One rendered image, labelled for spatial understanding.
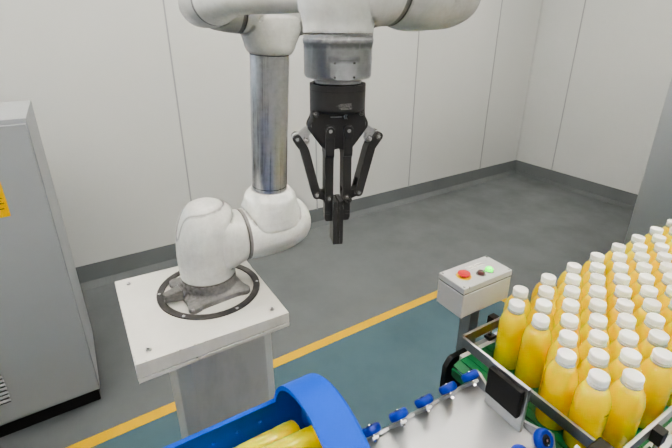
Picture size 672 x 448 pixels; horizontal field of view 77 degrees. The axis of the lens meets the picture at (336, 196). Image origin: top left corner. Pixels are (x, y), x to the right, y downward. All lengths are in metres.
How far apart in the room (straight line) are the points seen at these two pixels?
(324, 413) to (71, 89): 2.85
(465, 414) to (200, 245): 0.77
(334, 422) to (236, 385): 0.72
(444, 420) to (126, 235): 2.87
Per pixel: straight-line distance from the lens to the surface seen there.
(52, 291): 2.26
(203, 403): 1.38
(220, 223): 1.16
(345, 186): 0.61
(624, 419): 1.17
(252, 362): 1.36
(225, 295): 1.26
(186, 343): 1.15
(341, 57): 0.53
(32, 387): 2.53
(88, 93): 3.27
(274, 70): 1.11
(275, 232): 1.23
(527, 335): 1.21
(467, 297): 1.27
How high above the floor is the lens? 1.77
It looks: 22 degrees down
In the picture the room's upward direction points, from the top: straight up
